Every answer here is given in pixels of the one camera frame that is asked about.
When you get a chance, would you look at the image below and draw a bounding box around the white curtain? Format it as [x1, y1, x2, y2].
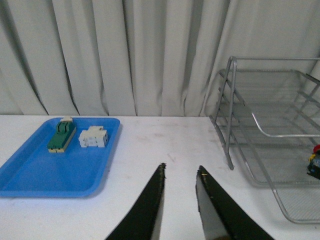
[0, 0, 320, 117]

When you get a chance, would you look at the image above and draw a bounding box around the white circuit breaker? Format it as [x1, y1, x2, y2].
[78, 125, 108, 148]

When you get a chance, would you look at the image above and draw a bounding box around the green knife switch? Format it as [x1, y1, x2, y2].
[47, 116, 77, 153]

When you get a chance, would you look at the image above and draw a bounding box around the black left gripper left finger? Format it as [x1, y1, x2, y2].
[107, 163, 166, 240]

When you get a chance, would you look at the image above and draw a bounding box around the red emergency stop button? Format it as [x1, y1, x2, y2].
[307, 144, 320, 180]

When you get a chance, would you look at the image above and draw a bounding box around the blue plastic tray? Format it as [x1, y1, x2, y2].
[0, 117, 121, 198]

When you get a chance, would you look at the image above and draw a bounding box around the silver mesh letter rack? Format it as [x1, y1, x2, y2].
[210, 56, 320, 224]

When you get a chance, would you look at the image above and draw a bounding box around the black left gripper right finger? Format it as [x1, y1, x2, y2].
[195, 165, 272, 240]

